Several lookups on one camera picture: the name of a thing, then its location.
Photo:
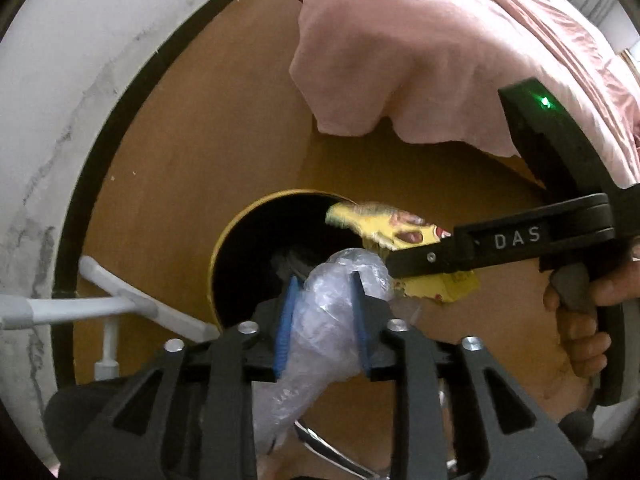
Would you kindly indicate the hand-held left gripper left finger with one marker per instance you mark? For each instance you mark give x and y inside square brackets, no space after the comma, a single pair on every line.
[287,332]

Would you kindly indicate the person's right hand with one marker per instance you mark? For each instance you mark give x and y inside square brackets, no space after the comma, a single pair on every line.
[582,340]

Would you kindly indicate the chrome metal tube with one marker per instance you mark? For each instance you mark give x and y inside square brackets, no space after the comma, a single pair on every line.
[325,442]

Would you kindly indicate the clear plastic bag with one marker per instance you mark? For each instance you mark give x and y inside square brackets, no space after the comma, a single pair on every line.
[325,310]

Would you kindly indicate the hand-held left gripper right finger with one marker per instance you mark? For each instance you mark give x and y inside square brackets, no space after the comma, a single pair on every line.
[361,330]

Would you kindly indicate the yellow snack wrapper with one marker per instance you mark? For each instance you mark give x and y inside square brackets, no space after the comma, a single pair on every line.
[380,225]

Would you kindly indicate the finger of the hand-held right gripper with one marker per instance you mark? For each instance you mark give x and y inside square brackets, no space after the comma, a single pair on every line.
[425,260]

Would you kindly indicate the pink bed sheet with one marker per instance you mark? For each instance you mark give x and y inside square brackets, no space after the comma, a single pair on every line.
[400,60]

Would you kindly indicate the black baseboard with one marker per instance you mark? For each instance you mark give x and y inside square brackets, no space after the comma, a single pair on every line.
[100,170]

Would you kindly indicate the wooden headboard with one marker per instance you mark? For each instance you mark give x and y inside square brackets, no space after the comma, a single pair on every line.
[631,62]

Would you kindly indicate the white metal stand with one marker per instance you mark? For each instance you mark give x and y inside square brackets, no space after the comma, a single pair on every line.
[120,305]

